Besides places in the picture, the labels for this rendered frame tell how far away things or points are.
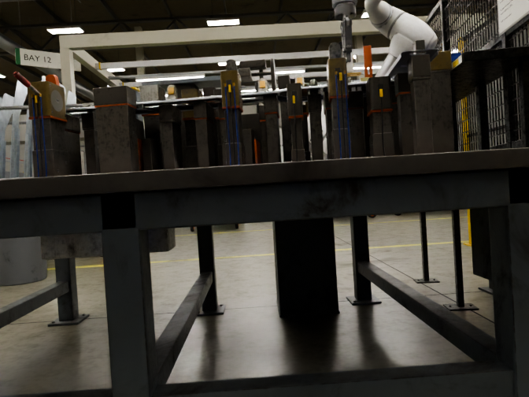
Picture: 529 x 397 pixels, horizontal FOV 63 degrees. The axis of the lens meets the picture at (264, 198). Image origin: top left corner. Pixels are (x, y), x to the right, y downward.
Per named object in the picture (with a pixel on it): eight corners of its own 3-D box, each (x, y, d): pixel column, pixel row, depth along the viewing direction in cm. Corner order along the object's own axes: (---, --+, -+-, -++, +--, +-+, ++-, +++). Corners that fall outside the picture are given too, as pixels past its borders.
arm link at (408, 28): (328, 148, 240) (360, 171, 232) (315, 150, 227) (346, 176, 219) (410, 12, 202) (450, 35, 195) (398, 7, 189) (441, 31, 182)
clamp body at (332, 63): (334, 170, 133) (327, 56, 132) (331, 171, 145) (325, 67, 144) (355, 168, 132) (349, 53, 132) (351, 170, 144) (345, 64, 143)
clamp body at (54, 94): (26, 191, 143) (18, 80, 143) (50, 190, 157) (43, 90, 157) (50, 189, 143) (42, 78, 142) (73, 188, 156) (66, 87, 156)
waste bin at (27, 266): (-28, 289, 348) (-34, 199, 347) (8, 277, 399) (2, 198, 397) (35, 285, 349) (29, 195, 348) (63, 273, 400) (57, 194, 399)
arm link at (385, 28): (378, -7, 194) (403, 7, 189) (388, 5, 210) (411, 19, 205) (360, 20, 199) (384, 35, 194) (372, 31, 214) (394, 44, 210)
